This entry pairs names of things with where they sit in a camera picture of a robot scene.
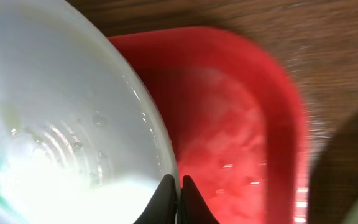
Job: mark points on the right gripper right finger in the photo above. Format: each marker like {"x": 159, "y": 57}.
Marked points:
{"x": 193, "y": 209}

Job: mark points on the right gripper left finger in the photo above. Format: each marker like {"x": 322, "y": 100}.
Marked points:
{"x": 162, "y": 207}

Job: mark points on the pale blue plate top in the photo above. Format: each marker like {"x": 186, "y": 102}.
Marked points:
{"x": 81, "y": 140}

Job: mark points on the red plastic tray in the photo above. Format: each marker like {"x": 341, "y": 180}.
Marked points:
{"x": 235, "y": 120}

